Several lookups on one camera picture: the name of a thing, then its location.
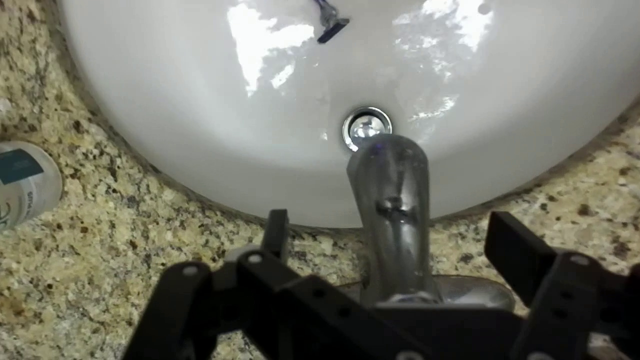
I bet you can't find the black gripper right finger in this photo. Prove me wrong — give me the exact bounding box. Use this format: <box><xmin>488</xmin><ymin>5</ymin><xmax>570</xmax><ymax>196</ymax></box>
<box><xmin>485</xmin><ymin>211</ymin><xmax>600</xmax><ymax>334</ymax></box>

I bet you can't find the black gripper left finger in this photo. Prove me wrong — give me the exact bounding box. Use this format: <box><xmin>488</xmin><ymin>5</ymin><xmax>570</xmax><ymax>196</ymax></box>
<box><xmin>262</xmin><ymin>210</ymin><xmax>290</xmax><ymax>259</ymax></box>

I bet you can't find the chrome tap with handle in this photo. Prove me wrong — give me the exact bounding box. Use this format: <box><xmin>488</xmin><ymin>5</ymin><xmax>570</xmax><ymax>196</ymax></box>
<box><xmin>349</xmin><ymin>133</ymin><xmax>514</xmax><ymax>309</ymax></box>

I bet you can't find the white oval sink basin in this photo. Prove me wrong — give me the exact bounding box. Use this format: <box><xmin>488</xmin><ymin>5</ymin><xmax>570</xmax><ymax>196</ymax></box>
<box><xmin>58</xmin><ymin>0</ymin><xmax>640</xmax><ymax>228</ymax></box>

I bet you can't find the chrome sink drain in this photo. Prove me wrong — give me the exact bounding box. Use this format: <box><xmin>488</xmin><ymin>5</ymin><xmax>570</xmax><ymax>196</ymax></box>
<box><xmin>341</xmin><ymin>106</ymin><xmax>394</xmax><ymax>152</ymax></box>

